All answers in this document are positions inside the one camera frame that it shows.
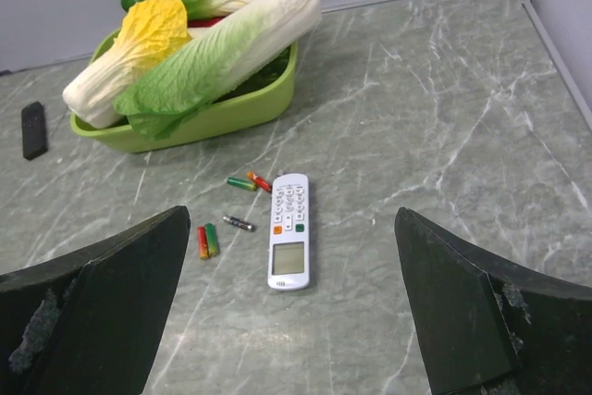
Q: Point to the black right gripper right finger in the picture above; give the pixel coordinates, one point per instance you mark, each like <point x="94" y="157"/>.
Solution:
<point x="486" y="325"/>

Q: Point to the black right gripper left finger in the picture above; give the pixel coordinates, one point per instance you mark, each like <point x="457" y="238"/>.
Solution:
<point x="91" y="321"/>

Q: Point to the black remote control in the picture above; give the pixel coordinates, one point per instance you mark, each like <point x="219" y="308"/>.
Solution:
<point x="33" y="131"/>

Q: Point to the red orange battery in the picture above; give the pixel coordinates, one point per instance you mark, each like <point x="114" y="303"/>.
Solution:
<point x="259" y="181"/>

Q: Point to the red yellow battery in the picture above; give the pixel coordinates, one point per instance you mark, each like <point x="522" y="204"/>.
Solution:
<point x="202" y="243"/>

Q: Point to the green battery near remote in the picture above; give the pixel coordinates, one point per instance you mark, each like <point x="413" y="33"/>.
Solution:
<point x="244" y="184"/>

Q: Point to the white remote control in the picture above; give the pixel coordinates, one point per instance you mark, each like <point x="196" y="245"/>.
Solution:
<point x="289" y="261"/>

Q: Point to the green yellow battery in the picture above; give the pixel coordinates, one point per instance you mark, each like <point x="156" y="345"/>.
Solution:
<point x="211" y="239"/>

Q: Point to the black silver battery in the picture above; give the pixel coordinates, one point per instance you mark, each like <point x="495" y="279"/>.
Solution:
<point x="239" y="223"/>

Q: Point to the green plastic basket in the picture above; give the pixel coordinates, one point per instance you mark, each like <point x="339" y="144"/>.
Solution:
<point x="260" y="98"/>

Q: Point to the long green napa cabbage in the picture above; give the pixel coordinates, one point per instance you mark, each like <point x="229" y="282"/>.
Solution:
<point x="205" y="69"/>

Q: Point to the yellow napa cabbage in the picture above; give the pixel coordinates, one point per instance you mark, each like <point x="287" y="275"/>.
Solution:
<point x="151" y="31"/>

